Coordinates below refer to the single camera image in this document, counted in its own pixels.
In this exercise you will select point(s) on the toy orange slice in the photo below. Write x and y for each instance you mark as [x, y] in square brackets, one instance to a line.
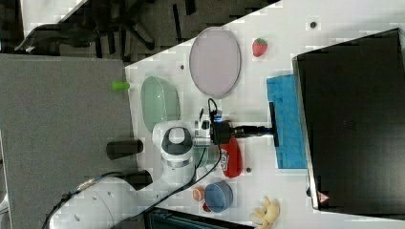
[198, 193]

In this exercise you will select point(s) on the blue cup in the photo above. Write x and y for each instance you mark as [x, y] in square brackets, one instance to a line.
[218, 196]

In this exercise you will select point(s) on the peeled toy banana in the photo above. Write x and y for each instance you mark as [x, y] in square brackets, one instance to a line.
[265, 216]

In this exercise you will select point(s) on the blue glass oven door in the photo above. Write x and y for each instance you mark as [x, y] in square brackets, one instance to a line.
[286, 119]

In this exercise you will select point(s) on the black toaster oven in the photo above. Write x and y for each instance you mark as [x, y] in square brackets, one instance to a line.
[351, 99]

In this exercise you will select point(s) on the black office chair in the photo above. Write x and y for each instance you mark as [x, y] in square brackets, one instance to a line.
[92, 20]

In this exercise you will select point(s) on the red ketchup bottle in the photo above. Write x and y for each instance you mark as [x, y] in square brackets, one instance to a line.
[231, 158]

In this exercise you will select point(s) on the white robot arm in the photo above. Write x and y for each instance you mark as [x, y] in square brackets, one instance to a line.
[105, 201]

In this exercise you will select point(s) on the green knob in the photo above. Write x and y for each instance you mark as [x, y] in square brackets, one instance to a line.
[120, 86]

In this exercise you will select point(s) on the green perforated colander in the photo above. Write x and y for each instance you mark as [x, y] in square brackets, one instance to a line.
[159, 102]

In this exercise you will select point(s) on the small red toy strawberry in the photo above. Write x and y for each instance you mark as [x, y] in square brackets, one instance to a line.
[206, 208]

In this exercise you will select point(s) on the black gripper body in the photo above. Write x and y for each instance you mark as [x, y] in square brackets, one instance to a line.
[221, 132]

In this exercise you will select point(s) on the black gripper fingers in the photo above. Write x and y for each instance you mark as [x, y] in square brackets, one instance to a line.
[250, 131]

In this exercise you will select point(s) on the lilac round plate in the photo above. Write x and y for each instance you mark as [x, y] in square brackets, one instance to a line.
[215, 62]

